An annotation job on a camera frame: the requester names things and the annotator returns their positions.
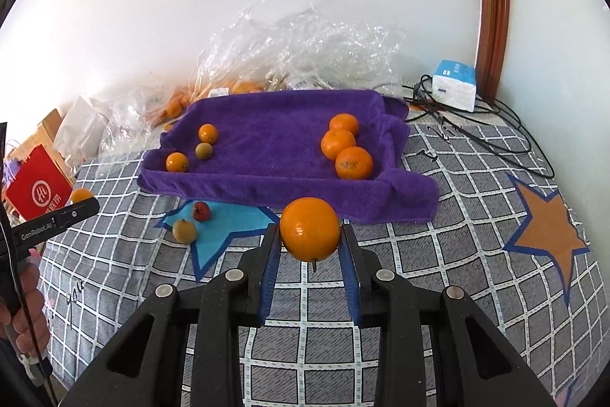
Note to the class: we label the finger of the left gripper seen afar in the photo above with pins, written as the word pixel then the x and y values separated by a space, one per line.
pixel 75 213

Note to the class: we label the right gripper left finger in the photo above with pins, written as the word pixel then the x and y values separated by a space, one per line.
pixel 143 364

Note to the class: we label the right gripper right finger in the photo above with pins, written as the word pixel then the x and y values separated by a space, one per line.
pixel 473 363

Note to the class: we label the small orange kumquat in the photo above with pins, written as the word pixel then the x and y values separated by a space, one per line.
pixel 208 133
pixel 346 122
pixel 80 194
pixel 177 162

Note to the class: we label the green-brown small fruit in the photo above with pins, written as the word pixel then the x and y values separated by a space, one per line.
pixel 184 232
pixel 204 151

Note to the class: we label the small red fruit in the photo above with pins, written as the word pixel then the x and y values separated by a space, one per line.
pixel 201 212

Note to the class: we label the large round orange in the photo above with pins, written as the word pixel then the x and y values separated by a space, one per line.
pixel 310 229

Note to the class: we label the orange mandarin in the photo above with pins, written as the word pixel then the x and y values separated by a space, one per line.
pixel 354 163
pixel 335 141

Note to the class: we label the person's left hand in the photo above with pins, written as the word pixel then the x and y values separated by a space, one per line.
pixel 31 333

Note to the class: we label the red paper bag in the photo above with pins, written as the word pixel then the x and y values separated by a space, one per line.
pixel 39 187

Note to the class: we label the wooden chair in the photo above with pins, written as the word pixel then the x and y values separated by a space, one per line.
pixel 44 135

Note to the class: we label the white plastic bag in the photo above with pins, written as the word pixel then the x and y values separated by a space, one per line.
pixel 80 131

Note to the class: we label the clear bag with oranges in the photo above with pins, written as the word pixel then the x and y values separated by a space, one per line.
pixel 136 114

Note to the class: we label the grey checked tablecloth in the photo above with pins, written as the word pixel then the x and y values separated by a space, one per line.
pixel 309 353

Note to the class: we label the purple towel tray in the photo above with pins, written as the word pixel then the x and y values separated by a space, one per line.
pixel 268 154

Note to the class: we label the large clear plastic bag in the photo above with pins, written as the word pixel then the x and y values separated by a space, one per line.
pixel 278 45

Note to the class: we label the blue white tissue pack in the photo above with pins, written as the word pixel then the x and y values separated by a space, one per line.
pixel 454 85

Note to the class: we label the brown wooden door frame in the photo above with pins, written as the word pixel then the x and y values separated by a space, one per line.
pixel 492 43

